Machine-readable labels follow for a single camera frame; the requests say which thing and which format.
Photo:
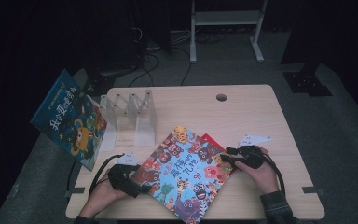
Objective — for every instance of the dark blue monster picture book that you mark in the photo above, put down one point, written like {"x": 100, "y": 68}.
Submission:
{"x": 71, "y": 124}

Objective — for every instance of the white metal stand frame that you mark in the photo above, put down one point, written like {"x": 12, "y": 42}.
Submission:
{"x": 227, "y": 18}

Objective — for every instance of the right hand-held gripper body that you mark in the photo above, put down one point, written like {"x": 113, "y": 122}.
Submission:
{"x": 248, "y": 155}

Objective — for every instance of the person's left hand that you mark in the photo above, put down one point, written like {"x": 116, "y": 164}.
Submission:
{"x": 102, "y": 196}

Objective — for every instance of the person's right hand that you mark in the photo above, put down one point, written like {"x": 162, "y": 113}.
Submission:
{"x": 261, "y": 177}

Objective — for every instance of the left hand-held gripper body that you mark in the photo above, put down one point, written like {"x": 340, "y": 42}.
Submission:
{"x": 119, "y": 177}

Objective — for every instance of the black tripod stand base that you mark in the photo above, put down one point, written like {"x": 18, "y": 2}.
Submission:
{"x": 101, "y": 84}

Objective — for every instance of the clear folding book rack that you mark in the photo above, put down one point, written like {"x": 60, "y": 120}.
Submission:
{"x": 144, "y": 133}

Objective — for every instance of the colourful animals picture book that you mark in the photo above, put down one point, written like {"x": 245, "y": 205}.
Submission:
{"x": 183, "y": 174}

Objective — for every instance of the grey tape strip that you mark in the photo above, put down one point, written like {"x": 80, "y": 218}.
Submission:
{"x": 74, "y": 192}
{"x": 310, "y": 189}

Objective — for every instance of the black stand base plate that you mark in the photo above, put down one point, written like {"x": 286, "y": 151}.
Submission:
{"x": 306, "y": 82}

